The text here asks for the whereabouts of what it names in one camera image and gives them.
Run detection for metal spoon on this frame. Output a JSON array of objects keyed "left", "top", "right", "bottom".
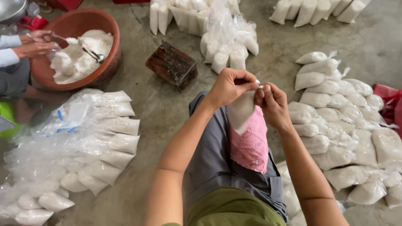
[{"left": 82, "top": 47, "right": 106, "bottom": 65}]

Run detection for large heap of tied bags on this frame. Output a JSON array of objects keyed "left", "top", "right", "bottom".
[{"left": 276, "top": 50, "right": 402, "bottom": 226}]

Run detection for white powder heap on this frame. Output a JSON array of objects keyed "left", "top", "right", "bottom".
[{"left": 50, "top": 30, "right": 114, "bottom": 85}]

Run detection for brown plastic basin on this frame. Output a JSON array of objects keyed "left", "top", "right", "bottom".
[{"left": 30, "top": 8, "right": 122, "bottom": 92}]

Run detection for red plastic bag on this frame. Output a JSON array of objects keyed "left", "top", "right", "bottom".
[{"left": 372, "top": 83, "right": 402, "bottom": 139}]

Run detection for red crumpled plastic wrapper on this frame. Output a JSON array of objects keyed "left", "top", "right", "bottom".
[{"left": 17, "top": 15, "right": 49, "bottom": 31}]

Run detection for clear plastic tub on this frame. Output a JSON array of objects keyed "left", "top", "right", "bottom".
[{"left": 169, "top": 0, "right": 211, "bottom": 37}]

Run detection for clear bag being filled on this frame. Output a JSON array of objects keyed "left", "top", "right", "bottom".
[{"left": 46, "top": 39, "right": 69, "bottom": 65}]

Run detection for upright row of powder bags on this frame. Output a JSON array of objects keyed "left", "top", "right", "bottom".
[{"left": 149, "top": 0, "right": 174, "bottom": 36}]

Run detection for cluster of untied powder bags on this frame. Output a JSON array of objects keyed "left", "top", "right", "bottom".
[{"left": 200, "top": 0, "right": 260, "bottom": 75}]

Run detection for pink striped cloth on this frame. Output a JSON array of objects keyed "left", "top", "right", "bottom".
[{"left": 229, "top": 105, "right": 269, "bottom": 175}]

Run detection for person's green shirt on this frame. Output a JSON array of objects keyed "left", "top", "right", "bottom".
[{"left": 162, "top": 187, "right": 287, "bottom": 226}]

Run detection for small white powder bag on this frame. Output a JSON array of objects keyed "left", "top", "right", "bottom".
[{"left": 226, "top": 80, "right": 261, "bottom": 135}]

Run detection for red plastic container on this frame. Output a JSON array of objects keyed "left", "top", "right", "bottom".
[{"left": 46, "top": 0, "right": 84, "bottom": 12}]

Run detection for metal bowl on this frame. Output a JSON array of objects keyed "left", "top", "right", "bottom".
[{"left": 0, "top": 0, "right": 28, "bottom": 23}]

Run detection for person's left hand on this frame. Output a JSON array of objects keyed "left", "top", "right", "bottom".
[{"left": 206, "top": 67, "right": 260, "bottom": 109}]

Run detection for packet of empty clear bags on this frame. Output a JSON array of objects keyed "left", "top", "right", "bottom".
[{"left": 39, "top": 100, "right": 92, "bottom": 137}]

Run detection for dark brown wooden stool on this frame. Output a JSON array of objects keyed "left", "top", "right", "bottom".
[{"left": 145, "top": 41, "right": 198, "bottom": 92}]

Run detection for metal scoop with powder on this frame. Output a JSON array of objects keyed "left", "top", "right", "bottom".
[{"left": 52, "top": 33, "right": 79, "bottom": 45}]

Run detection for long row of sealed bags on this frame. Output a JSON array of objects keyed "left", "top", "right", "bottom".
[{"left": 269, "top": 0, "right": 373, "bottom": 28}]

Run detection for person's gray trousers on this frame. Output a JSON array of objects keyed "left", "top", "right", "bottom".
[{"left": 182, "top": 91, "right": 289, "bottom": 223}]

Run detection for person's right hand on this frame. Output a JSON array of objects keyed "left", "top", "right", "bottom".
[{"left": 253, "top": 82, "right": 295, "bottom": 132}]

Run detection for rows of open powder bags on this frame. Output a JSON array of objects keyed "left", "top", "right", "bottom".
[{"left": 0, "top": 88, "right": 141, "bottom": 226}]

